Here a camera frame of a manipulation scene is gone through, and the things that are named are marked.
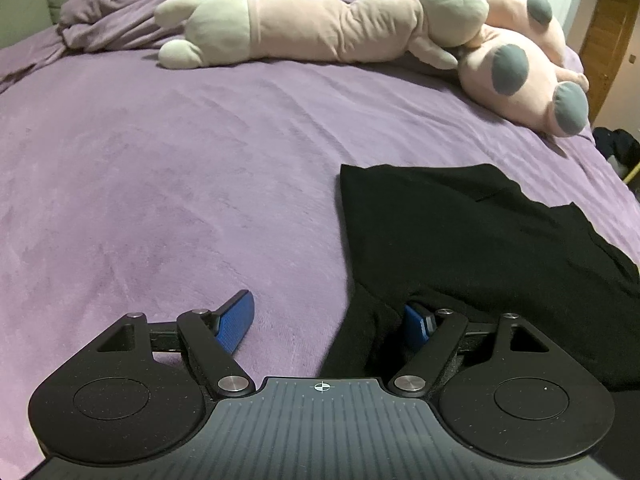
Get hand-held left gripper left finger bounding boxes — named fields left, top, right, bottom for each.
left=92, top=289, right=257, bottom=398

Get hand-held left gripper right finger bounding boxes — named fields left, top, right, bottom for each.
left=387, top=301, right=553, bottom=398

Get black garment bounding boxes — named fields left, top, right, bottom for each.
left=324, top=162, right=640, bottom=396

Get dark clothes pile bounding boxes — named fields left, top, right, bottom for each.
left=591, top=126, right=640, bottom=182

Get purple bed blanket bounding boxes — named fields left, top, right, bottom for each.
left=0, top=0, right=640, bottom=466

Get pink plush toy grey spots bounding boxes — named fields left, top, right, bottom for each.
left=452, top=0, right=591, bottom=138

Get long beige pink plush toy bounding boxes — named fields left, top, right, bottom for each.
left=154, top=0, right=490, bottom=71

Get crumpled purple blanket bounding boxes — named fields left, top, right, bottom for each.
left=56, top=0, right=366, bottom=55

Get wooden door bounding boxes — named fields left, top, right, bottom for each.
left=579, top=0, right=640, bottom=128

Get green padded headboard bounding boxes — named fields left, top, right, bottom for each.
left=0, top=0, right=98, bottom=50

